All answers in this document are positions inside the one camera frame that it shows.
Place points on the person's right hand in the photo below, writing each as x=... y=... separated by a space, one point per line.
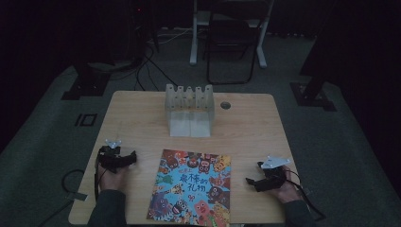
x=288 y=190

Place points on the translucent white book rack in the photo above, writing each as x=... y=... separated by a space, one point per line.
x=189 y=108

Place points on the grey tape piece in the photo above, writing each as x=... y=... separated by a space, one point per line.
x=78 y=196

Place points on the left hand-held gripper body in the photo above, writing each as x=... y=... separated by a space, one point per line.
x=110 y=157

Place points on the black stand base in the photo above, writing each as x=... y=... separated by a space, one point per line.
x=312 y=94
x=86 y=85

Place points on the white metal desk frame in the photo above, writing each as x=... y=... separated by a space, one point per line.
x=198 y=38

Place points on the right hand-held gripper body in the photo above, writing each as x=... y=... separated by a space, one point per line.
x=273 y=176

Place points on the black folding chair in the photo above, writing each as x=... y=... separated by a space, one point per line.
x=231 y=41

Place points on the colourful picture book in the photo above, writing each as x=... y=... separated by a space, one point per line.
x=190 y=187

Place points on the person's left hand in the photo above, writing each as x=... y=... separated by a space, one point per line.
x=112 y=180

